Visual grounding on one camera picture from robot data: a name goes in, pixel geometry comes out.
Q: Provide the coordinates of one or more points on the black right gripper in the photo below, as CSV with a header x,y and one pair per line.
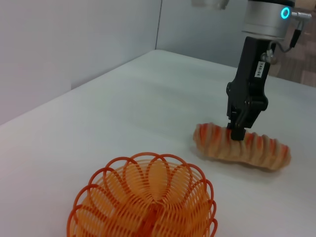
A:
x,y
251,86

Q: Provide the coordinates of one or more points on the long striped bread loaf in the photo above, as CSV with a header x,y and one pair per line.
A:
x,y
217,145

